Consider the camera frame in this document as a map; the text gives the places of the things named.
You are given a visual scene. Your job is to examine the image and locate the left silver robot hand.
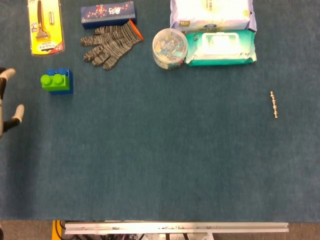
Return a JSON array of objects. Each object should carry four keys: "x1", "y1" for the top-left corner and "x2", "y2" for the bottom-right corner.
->
[{"x1": 0, "y1": 66, "x2": 26, "y2": 139}]

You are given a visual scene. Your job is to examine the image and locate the green toy brick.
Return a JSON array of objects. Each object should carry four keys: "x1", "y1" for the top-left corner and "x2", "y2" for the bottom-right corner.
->
[{"x1": 40, "y1": 73, "x2": 71, "y2": 92}]

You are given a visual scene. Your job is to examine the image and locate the blue toy brick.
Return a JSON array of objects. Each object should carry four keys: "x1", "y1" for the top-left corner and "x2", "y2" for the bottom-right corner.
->
[{"x1": 45, "y1": 67, "x2": 74, "y2": 96}]

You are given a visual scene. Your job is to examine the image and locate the yellow razor blister pack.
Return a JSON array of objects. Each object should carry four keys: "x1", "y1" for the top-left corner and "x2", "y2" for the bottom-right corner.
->
[{"x1": 27, "y1": 0, "x2": 66, "y2": 57}]

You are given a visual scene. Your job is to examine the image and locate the grey striped knit glove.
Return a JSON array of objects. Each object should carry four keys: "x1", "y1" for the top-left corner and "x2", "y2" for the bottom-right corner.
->
[{"x1": 79, "y1": 19, "x2": 145, "y2": 71}]

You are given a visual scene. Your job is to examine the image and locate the dark blue printed box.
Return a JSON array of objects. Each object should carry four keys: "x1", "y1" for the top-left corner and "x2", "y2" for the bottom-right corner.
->
[{"x1": 80, "y1": 0, "x2": 137, "y2": 30}]

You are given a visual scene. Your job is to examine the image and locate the clear round clip container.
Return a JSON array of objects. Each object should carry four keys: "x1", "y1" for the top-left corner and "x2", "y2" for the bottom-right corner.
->
[{"x1": 152, "y1": 27, "x2": 189, "y2": 71}]

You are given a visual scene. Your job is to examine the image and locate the blue table cloth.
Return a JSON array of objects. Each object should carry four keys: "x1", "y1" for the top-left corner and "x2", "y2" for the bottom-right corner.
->
[{"x1": 0, "y1": 0, "x2": 320, "y2": 223}]

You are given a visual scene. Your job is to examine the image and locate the white tissue pack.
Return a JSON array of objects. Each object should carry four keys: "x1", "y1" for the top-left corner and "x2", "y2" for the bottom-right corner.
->
[{"x1": 169, "y1": 0, "x2": 258, "y2": 33}]

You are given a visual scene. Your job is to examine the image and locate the green wet wipes pack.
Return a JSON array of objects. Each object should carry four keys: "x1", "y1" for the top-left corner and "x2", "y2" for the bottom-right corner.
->
[{"x1": 184, "y1": 29, "x2": 258, "y2": 67}]

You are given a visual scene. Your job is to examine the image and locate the aluminium frame rail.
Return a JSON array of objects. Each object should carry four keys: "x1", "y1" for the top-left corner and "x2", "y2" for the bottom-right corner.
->
[{"x1": 64, "y1": 221, "x2": 290, "y2": 235}]

